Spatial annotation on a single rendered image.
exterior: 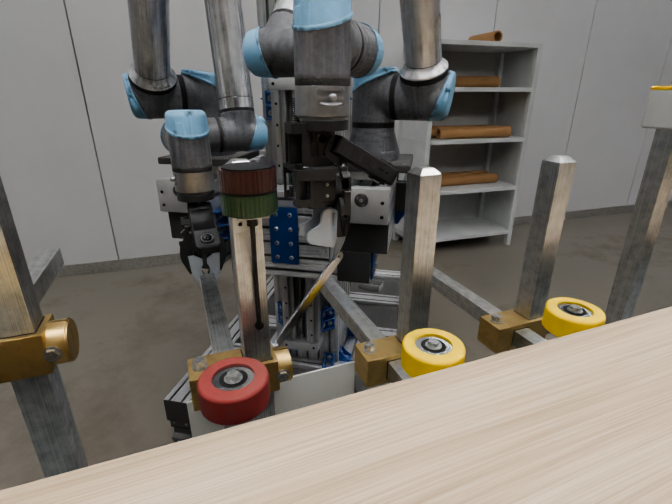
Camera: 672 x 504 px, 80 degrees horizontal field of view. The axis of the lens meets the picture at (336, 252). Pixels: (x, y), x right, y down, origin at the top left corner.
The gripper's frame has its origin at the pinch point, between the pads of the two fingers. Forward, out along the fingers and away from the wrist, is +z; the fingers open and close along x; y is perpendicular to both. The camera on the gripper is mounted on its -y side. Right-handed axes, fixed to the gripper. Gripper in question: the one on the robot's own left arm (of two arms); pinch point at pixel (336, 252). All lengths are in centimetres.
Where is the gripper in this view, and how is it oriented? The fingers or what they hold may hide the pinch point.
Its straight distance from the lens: 64.0
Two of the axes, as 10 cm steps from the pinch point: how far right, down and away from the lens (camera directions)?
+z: -0.1, 9.3, 3.6
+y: -9.3, 1.3, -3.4
